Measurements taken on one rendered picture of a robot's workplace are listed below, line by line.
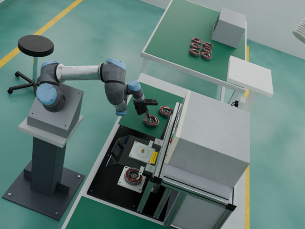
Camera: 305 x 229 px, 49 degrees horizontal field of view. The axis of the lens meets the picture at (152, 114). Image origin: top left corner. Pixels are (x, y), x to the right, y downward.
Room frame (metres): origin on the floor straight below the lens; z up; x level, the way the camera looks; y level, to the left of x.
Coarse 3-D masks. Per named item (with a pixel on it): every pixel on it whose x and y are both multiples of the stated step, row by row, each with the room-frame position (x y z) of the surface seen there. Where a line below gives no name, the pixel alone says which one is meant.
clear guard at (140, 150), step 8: (128, 136) 1.40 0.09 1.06; (128, 144) 1.34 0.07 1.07; (136, 144) 1.36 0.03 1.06; (144, 144) 1.38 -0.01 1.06; (152, 144) 1.40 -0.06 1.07; (120, 152) 1.27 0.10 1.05; (128, 152) 1.28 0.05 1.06; (136, 152) 1.30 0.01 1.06; (144, 152) 1.32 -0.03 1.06; (160, 152) 1.36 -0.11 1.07; (112, 160) 1.22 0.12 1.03; (120, 160) 1.20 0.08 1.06; (128, 160) 1.22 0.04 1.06; (136, 160) 1.24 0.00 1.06; (144, 160) 1.26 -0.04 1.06; (128, 168) 1.18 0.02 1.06; (136, 168) 1.19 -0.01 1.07; (144, 168) 1.21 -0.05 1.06; (152, 168) 1.23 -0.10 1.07; (152, 176) 1.17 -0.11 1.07
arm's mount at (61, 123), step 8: (64, 88) 1.71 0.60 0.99; (72, 88) 1.72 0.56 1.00; (72, 96) 1.68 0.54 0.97; (80, 96) 1.69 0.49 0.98; (32, 104) 1.58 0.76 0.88; (40, 104) 1.59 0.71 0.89; (72, 104) 1.64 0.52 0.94; (80, 104) 1.70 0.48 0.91; (32, 112) 1.54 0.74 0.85; (40, 112) 1.56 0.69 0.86; (48, 112) 1.57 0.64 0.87; (56, 112) 1.58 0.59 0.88; (64, 112) 1.59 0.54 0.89; (72, 112) 1.61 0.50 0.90; (32, 120) 1.52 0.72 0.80; (40, 120) 1.52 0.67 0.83; (48, 120) 1.53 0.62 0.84; (56, 120) 1.54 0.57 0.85; (64, 120) 1.56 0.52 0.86; (72, 120) 1.58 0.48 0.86; (40, 128) 1.52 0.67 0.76; (48, 128) 1.52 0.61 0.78; (56, 128) 1.52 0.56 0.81; (64, 128) 1.52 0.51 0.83; (72, 128) 1.60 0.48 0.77; (64, 136) 1.52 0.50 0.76
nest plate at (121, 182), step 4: (124, 168) 1.41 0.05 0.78; (124, 172) 1.38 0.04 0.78; (120, 176) 1.34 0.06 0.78; (136, 176) 1.38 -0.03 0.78; (120, 180) 1.31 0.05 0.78; (124, 180) 1.32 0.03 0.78; (144, 180) 1.37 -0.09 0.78; (120, 184) 1.28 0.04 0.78; (124, 184) 1.29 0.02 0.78; (128, 184) 1.30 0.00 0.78; (140, 184) 1.33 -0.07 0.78; (128, 188) 1.28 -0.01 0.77; (132, 188) 1.28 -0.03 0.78; (136, 188) 1.29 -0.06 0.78; (140, 188) 1.30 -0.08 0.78; (140, 192) 1.28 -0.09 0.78
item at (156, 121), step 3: (150, 117) 1.98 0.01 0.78; (153, 117) 1.99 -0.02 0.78; (156, 117) 2.00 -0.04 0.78; (153, 120) 1.97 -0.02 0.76; (156, 120) 1.96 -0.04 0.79; (144, 123) 1.92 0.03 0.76; (147, 123) 1.90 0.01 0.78; (153, 123) 1.92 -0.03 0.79; (156, 123) 1.93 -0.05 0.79; (150, 126) 1.90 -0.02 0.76; (153, 126) 1.90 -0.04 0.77; (156, 126) 1.92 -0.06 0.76
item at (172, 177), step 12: (168, 132) 1.49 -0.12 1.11; (168, 144) 1.39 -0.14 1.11; (156, 168) 1.22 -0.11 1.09; (168, 168) 1.22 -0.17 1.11; (156, 180) 1.14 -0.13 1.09; (168, 180) 1.14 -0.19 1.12; (180, 180) 1.17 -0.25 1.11; (192, 180) 1.19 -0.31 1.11; (204, 180) 1.22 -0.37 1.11; (192, 192) 1.13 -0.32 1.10; (204, 192) 1.15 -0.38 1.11; (216, 192) 1.17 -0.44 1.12; (228, 192) 1.20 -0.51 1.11; (216, 204) 1.13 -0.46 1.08; (228, 204) 1.13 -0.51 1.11
